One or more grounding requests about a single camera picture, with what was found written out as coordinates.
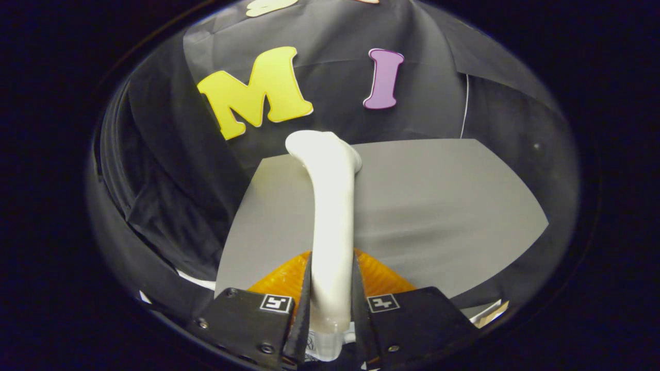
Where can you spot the grey cabinet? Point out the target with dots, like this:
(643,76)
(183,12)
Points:
(438,206)

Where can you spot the white shirt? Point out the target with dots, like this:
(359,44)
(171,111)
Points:
(198,282)

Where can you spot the cardboard piece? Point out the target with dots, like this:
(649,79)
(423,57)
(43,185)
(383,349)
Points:
(490,312)

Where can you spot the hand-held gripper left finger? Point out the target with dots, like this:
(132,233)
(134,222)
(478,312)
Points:
(242,319)

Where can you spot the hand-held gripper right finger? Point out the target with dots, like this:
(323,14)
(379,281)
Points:
(417,319)

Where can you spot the black backdrop cloth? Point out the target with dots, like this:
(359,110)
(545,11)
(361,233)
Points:
(335,93)

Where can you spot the black suit jacket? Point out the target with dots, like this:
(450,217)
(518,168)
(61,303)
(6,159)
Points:
(175,206)

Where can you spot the white garment steamer wand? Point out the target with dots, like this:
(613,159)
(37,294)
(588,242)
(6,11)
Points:
(332,216)

